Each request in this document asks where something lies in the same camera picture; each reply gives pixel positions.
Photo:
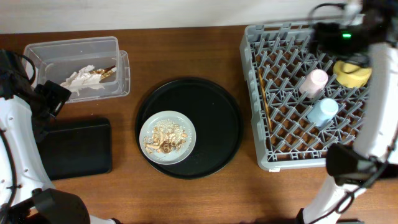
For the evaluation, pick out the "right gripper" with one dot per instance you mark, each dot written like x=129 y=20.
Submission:
x=325 y=35

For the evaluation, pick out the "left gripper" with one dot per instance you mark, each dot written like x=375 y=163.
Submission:
x=58 y=94

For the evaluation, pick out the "yellow bowl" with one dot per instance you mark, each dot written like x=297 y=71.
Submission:
x=351 y=76

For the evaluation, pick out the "white tissue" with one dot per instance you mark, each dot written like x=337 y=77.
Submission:
x=76 y=81
x=94 y=80

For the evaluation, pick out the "pink cup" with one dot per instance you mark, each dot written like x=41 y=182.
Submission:
x=314 y=82

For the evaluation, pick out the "gold foil wrapper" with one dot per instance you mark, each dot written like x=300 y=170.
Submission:
x=104 y=72

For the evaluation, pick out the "blue cup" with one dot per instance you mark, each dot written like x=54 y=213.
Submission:
x=323 y=111

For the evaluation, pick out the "wooden chopstick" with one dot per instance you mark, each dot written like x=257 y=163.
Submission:
x=260 y=74
x=269 y=124

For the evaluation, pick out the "food scraps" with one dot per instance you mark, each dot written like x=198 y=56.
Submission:
x=166 y=136

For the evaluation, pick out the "grey plate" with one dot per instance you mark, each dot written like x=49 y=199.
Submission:
x=175 y=156

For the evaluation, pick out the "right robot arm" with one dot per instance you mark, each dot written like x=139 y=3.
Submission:
x=352 y=170

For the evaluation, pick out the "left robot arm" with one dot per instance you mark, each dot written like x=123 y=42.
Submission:
x=33 y=155

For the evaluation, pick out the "clear plastic waste bin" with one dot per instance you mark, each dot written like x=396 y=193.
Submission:
x=58 y=60

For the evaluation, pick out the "grey dishwasher rack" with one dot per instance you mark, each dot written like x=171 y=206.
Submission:
x=281 y=51

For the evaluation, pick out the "black rectangular tray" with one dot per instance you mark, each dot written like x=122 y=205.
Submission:
x=77 y=149

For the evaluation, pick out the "round black tray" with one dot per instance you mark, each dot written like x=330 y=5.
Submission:
x=215 y=115

